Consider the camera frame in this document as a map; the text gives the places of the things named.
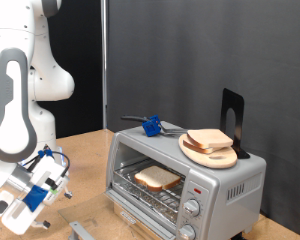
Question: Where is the oval wooden cutting board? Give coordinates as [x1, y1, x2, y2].
[178, 133, 238, 170]

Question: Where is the wooden box under oven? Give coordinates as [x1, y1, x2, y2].
[113, 201, 158, 240]

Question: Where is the metal pole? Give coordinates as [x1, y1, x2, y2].
[101, 0, 108, 130]

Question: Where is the silver toaster oven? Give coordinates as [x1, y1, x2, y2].
[104, 120, 268, 240]

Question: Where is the tan bread slice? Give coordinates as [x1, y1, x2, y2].
[182, 139, 221, 155]
[186, 128, 234, 150]

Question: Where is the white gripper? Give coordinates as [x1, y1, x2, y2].
[0, 155, 74, 236]

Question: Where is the black metal bookend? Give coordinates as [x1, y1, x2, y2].
[219, 87, 251, 160]

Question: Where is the metal spatula with blue grip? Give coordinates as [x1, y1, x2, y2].
[120, 114, 188, 138]

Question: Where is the silver oven knob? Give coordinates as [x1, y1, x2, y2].
[177, 224, 197, 240]
[183, 199, 201, 218]

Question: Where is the glass oven door with handle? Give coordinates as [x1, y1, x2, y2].
[58, 189, 178, 240]

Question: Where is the wire oven rack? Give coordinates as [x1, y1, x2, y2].
[113, 159, 187, 223]

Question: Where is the blue cable clip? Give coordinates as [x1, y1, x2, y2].
[37, 149, 55, 159]

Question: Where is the black camera cable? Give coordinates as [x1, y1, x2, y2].
[23, 150, 71, 178]

